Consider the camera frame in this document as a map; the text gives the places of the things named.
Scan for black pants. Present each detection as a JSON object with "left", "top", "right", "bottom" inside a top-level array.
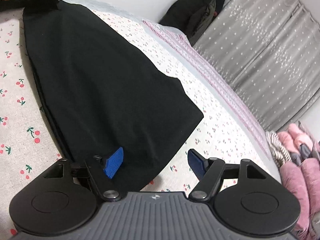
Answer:
[{"left": 23, "top": 1, "right": 203, "bottom": 191}]

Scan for beige knitted cloth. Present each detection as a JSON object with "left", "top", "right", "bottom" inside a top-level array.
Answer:
[{"left": 265, "top": 131, "right": 292, "bottom": 168}]

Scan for cherry print bed sheet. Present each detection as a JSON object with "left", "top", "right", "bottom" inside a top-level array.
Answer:
[{"left": 1, "top": 9, "right": 280, "bottom": 239}]

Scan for pink folded clothes pile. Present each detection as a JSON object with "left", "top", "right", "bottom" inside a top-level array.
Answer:
[{"left": 277, "top": 124, "right": 319, "bottom": 239}]

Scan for pink striped blanket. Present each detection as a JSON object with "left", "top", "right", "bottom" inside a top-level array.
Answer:
[{"left": 143, "top": 20, "right": 272, "bottom": 160}]

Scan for grey dotted curtain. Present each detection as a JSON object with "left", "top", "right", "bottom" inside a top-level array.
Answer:
[{"left": 194, "top": 0, "right": 319, "bottom": 131}]

